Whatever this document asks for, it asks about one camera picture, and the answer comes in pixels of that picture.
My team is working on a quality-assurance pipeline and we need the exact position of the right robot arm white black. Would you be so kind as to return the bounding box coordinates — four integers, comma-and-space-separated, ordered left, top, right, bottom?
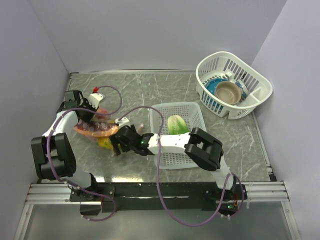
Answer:
110, 125, 237, 199

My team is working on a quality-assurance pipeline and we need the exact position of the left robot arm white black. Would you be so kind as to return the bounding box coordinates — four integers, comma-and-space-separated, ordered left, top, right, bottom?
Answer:
31, 90, 104, 201

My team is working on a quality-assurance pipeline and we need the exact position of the white slatted dish basket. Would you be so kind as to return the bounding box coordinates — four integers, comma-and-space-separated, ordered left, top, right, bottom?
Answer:
195, 51, 273, 120

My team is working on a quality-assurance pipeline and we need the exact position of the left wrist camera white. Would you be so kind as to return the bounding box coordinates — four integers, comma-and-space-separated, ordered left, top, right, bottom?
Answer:
87, 92, 105, 110

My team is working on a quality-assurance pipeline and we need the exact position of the purple cable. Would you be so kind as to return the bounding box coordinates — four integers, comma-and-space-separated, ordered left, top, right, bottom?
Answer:
121, 106, 246, 227
46, 85, 123, 223

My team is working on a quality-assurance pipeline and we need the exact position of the blue plate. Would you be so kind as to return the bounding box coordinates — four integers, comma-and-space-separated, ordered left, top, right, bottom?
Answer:
204, 78, 227, 96

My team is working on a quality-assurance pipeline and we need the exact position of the white blue patterned dish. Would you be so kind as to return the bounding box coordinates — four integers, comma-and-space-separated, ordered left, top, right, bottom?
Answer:
235, 79, 250, 100

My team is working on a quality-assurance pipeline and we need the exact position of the aluminium frame rail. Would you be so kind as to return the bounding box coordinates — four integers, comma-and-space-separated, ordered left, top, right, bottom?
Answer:
14, 181, 301, 240

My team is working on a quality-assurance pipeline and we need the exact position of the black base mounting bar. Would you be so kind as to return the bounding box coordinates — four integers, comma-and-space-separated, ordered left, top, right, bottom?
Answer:
69, 181, 248, 215

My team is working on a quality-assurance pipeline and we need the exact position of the beige bowl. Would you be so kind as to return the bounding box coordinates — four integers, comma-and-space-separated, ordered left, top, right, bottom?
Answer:
214, 81, 242, 105

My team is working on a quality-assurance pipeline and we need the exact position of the fake green lettuce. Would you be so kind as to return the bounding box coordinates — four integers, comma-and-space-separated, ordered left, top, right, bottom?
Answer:
167, 115, 189, 135

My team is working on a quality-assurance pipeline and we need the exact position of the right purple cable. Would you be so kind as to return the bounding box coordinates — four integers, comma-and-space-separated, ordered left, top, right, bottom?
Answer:
121, 106, 246, 227

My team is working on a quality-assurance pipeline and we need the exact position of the fake red tomato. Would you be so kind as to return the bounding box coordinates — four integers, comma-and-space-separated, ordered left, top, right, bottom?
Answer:
94, 107, 110, 122

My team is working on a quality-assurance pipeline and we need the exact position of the white perforated shallow tray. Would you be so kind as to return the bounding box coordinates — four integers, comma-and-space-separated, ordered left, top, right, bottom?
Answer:
149, 101, 206, 170

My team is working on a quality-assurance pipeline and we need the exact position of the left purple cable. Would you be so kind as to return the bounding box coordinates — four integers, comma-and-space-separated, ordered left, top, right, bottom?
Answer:
46, 85, 123, 223

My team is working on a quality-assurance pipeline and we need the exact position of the fake yellow banana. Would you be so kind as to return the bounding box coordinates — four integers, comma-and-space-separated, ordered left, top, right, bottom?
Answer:
96, 120, 118, 150

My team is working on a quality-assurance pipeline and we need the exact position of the clear zip bag pink slider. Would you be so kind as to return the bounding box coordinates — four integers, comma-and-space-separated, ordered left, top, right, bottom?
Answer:
72, 107, 146, 158

